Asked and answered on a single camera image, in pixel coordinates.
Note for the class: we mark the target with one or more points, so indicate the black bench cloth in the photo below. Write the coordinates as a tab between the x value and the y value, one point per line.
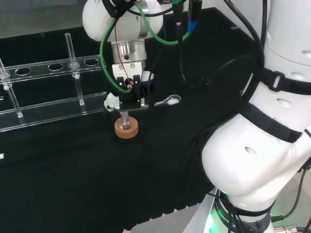
85	182

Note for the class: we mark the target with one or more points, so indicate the clear glass weighing funnel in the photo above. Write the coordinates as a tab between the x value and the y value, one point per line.
171	100

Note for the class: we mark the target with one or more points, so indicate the clear round-bottom flask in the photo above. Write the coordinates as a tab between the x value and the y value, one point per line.
126	125

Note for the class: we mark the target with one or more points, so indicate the clear acrylic funnel stand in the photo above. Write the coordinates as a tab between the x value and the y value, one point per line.
48	111

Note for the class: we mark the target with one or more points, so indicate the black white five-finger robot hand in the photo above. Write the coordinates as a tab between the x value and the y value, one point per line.
110	102

